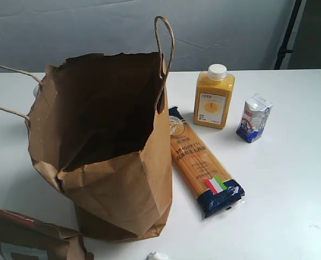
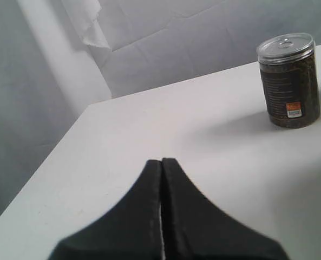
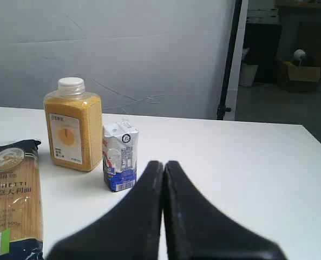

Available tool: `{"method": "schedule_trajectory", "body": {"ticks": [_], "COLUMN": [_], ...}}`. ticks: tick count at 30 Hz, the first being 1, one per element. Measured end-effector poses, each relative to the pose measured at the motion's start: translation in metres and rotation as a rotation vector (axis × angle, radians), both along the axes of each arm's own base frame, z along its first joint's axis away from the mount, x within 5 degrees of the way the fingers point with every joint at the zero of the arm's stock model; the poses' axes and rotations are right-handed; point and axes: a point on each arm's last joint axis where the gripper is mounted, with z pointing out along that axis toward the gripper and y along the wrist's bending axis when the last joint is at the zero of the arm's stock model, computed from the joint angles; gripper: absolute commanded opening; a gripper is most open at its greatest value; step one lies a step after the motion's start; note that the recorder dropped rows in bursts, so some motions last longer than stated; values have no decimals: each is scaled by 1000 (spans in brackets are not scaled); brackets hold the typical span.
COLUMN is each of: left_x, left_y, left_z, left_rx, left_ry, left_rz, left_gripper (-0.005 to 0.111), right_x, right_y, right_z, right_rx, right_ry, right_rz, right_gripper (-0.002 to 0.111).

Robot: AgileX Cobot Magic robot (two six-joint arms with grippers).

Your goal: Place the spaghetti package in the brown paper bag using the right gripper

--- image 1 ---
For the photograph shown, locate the yellow grain bottle white cap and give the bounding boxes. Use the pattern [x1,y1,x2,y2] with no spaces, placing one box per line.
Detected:
[193,64,235,129]

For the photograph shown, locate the grey backdrop cloth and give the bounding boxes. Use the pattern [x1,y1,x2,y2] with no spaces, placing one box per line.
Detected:
[0,1,293,72]

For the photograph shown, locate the white crumpled paper scrap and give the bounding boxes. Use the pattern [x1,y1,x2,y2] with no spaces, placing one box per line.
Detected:
[146,252,170,260]

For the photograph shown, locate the crumpled brown bag corner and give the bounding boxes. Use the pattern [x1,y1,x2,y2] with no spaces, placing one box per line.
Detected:
[0,209,94,259]

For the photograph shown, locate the small white blue carton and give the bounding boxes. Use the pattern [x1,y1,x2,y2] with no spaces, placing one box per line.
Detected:
[236,94,273,143]

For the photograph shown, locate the brown paper bag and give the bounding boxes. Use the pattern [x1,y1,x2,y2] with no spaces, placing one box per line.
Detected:
[0,15,175,243]

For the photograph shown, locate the spaghetti packet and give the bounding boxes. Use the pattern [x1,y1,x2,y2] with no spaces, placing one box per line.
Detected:
[169,107,245,218]

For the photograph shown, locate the black stand pole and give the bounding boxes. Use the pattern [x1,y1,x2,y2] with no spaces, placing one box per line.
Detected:
[273,0,302,70]

